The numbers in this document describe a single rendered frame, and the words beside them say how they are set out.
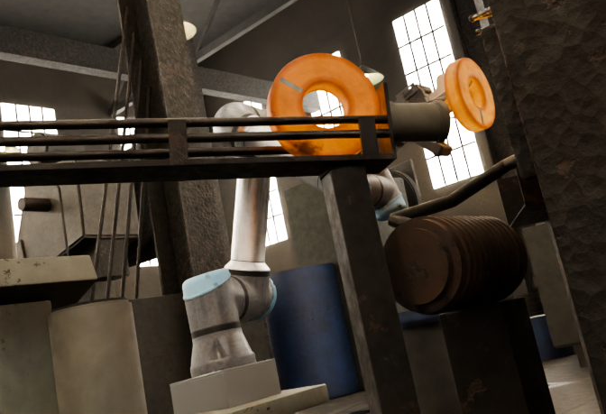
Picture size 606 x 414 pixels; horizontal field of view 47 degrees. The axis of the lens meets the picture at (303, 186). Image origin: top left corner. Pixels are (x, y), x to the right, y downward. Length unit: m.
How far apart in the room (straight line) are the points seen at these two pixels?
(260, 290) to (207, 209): 2.53
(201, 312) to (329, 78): 0.81
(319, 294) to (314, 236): 0.46
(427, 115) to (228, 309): 0.81
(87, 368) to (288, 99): 0.46
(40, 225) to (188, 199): 2.97
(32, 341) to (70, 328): 0.16
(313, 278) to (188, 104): 1.42
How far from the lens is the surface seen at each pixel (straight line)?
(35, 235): 6.97
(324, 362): 4.67
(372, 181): 1.45
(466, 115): 1.41
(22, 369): 1.17
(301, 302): 4.67
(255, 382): 1.60
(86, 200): 6.46
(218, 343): 1.59
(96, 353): 1.02
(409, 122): 0.95
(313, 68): 0.95
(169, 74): 4.41
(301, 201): 5.01
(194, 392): 1.60
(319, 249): 4.90
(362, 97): 0.95
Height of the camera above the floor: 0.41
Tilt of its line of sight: 12 degrees up
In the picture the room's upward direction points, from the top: 12 degrees counter-clockwise
